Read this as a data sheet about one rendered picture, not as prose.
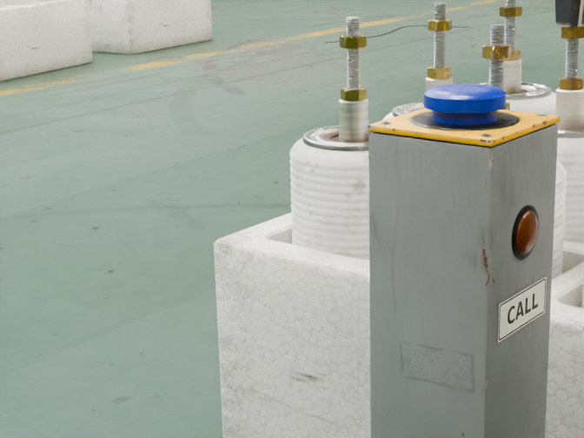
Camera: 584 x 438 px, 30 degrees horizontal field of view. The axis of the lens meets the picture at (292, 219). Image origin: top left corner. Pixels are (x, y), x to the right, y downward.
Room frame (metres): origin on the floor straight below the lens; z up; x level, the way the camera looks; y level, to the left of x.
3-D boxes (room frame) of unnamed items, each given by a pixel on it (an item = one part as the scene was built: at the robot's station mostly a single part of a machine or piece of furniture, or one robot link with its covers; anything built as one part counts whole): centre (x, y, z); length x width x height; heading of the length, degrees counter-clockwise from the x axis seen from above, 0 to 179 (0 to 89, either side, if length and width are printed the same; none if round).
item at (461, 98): (0.53, -0.09, 0.32); 0.04 x 0.04 x 0.02
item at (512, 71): (0.97, -0.20, 0.26); 0.02 x 0.02 x 0.03
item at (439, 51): (0.88, -0.12, 0.30); 0.01 x 0.01 x 0.08
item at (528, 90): (0.97, -0.20, 0.25); 0.08 x 0.08 x 0.01
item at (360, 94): (0.79, -0.05, 0.29); 0.02 x 0.02 x 0.01; 79
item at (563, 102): (0.81, -0.21, 0.26); 0.02 x 0.02 x 0.03
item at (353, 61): (0.79, -0.05, 0.30); 0.01 x 0.01 x 0.08
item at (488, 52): (0.72, -0.14, 0.32); 0.02 x 0.02 x 0.01; 35
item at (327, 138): (0.79, -0.05, 0.25); 0.08 x 0.08 x 0.01
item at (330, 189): (0.79, -0.05, 0.16); 0.10 x 0.10 x 0.18
